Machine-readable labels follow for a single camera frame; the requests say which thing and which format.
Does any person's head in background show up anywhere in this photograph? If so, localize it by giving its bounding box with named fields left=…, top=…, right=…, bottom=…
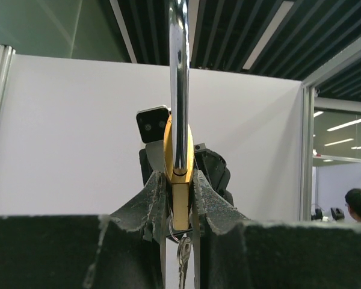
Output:
left=345, top=188, right=361, bottom=222

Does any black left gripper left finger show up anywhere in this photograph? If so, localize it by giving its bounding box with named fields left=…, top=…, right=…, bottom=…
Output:
left=0, top=171, right=166, bottom=288

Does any long-shackle brass padlock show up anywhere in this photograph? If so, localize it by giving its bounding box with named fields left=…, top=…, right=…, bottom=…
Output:
left=164, top=1, right=194, bottom=231

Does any silver key pair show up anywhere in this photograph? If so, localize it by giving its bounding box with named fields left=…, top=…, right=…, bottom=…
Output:
left=168, top=217, right=193, bottom=289

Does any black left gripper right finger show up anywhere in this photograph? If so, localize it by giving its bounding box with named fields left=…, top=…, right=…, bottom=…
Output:
left=192, top=170, right=361, bottom=288

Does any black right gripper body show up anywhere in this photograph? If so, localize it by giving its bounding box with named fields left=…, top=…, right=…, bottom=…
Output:
left=138, top=140, right=234, bottom=217

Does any aluminium frame post right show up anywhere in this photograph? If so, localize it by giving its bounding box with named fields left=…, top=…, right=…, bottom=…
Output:
left=299, top=35, right=361, bottom=220

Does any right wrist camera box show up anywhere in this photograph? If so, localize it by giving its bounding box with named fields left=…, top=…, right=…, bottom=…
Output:
left=136, top=105, right=171, bottom=144

